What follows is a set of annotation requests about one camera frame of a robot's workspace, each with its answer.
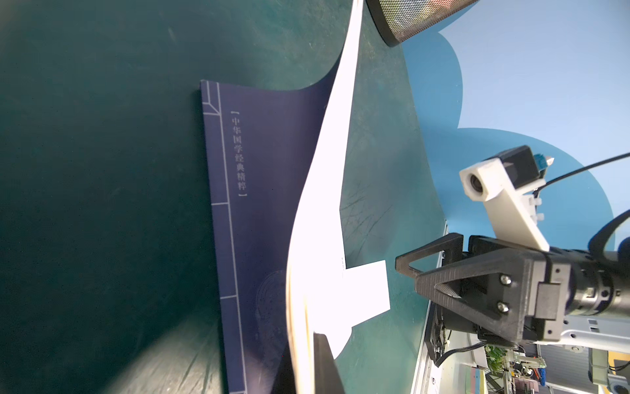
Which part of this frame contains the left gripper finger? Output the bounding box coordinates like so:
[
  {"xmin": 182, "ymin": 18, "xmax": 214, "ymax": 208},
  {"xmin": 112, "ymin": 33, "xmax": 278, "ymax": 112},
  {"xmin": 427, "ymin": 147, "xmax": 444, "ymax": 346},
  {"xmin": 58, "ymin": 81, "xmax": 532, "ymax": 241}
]
[{"xmin": 313, "ymin": 333, "xmax": 346, "ymax": 394}]

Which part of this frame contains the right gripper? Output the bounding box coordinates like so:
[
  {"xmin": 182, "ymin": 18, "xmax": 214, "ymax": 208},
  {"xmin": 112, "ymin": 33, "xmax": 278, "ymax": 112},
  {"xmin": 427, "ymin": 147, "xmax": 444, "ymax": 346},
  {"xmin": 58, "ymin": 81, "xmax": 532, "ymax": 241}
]
[{"xmin": 395, "ymin": 233, "xmax": 629, "ymax": 343}]

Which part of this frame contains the purple covered book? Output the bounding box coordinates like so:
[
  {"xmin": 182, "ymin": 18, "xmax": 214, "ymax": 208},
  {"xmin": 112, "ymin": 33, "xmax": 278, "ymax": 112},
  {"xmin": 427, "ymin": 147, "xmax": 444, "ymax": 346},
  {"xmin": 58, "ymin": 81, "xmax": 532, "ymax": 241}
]
[{"xmin": 199, "ymin": 1, "xmax": 364, "ymax": 393}]

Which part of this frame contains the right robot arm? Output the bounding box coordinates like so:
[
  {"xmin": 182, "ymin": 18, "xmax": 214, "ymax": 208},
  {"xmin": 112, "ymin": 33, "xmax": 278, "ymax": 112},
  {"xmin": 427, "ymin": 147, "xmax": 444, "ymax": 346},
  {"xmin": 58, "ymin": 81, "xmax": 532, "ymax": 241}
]
[{"xmin": 395, "ymin": 213, "xmax": 629, "ymax": 347}]

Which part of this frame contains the mesh trash bin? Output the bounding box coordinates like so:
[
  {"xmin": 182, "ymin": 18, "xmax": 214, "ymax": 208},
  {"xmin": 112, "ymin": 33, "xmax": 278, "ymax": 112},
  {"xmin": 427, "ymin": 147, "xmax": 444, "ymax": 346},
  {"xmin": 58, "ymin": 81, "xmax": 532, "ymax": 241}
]
[{"xmin": 366, "ymin": 0, "xmax": 477, "ymax": 47}]

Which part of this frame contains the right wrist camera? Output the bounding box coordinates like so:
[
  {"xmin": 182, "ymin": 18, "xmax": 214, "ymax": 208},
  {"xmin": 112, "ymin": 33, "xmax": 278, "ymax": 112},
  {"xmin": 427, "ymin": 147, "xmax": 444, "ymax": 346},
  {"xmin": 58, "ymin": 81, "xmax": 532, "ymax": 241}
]
[{"xmin": 459, "ymin": 145, "xmax": 555, "ymax": 251}]

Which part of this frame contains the right side frame bar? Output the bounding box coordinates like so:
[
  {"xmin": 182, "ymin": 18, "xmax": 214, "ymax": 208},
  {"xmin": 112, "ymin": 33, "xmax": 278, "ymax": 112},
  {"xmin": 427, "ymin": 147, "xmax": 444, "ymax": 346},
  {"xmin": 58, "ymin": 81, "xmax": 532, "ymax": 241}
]
[{"xmin": 408, "ymin": 221, "xmax": 450, "ymax": 394}]

